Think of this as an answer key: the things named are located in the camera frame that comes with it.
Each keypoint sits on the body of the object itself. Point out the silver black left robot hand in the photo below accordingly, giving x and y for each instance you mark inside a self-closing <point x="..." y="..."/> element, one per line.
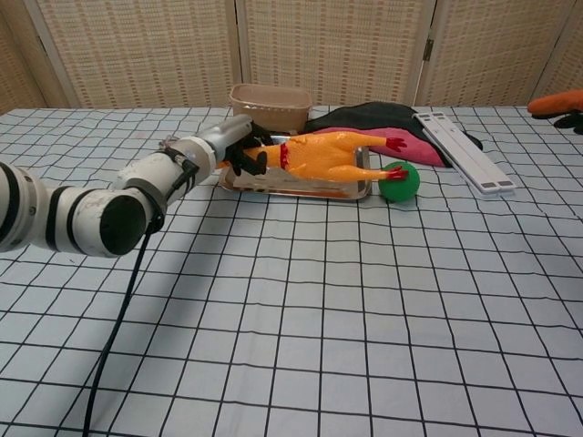
<point x="225" y="134"/>

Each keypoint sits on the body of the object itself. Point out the black gloved person hand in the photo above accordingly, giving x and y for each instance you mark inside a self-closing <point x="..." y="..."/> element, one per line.
<point x="570" y="120"/>

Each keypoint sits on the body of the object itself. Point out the yellow rubber chicken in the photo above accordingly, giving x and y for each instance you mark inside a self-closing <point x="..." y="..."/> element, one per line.
<point x="314" y="157"/>

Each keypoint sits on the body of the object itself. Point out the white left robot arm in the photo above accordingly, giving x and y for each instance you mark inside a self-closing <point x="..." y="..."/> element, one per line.
<point x="91" y="214"/>

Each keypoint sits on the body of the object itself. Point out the rectangular metal tray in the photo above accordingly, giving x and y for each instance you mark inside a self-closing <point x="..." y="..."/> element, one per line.
<point x="255" y="185"/>

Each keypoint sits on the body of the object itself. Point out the green ball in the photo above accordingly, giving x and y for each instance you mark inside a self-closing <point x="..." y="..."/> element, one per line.
<point x="401" y="191"/>

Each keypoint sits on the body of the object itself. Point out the beige plastic basket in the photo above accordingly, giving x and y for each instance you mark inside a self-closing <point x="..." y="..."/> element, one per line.
<point x="273" y="107"/>

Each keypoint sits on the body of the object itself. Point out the woven folding screen panel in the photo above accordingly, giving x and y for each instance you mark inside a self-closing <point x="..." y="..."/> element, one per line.
<point x="332" y="45"/>
<point x="146" y="50"/>
<point x="567" y="54"/>
<point x="487" y="50"/>
<point x="13" y="59"/>

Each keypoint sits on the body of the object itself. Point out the white folding stand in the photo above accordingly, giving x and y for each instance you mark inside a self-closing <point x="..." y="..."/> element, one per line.
<point x="464" y="152"/>

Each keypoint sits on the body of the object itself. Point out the black cloth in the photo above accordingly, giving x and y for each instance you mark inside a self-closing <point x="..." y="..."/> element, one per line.
<point x="369" y="116"/>

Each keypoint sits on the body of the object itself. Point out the pink towel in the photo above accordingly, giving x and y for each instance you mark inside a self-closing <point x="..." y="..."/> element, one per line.
<point x="419" y="152"/>

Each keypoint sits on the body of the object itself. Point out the brass screen hinge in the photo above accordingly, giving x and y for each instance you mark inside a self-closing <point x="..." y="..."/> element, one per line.
<point x="428" y="48"/>

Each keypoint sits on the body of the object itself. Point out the checked white tablecloth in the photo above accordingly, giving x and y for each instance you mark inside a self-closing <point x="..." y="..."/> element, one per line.
<point x="319" y="341"/>

